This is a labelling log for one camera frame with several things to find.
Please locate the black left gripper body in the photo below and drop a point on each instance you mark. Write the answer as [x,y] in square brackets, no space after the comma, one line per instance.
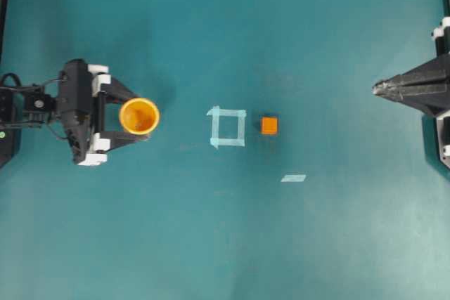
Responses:
[75,109]

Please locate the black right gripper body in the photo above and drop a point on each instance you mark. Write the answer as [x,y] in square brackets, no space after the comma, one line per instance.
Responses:
[440,37]

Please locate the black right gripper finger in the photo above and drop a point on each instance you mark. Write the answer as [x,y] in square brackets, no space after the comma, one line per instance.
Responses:
[431,99]
[411,78]

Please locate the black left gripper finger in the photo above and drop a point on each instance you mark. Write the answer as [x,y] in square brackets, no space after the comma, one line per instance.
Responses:
[118,139]
[115,92]

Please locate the orange plastic cup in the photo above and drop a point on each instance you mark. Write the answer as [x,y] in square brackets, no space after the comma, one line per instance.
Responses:
[139,116]

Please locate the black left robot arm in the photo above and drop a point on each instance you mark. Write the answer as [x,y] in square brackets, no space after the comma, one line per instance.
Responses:
[97,112]

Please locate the light blue tape square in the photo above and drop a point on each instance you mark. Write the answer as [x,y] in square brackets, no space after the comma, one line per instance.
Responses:
[228,127]

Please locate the small orange cube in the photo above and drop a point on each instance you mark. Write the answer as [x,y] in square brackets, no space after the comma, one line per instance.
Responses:
[269,126]

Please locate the light blue tape strip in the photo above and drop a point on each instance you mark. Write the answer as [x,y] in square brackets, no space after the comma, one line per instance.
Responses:
[293,178]

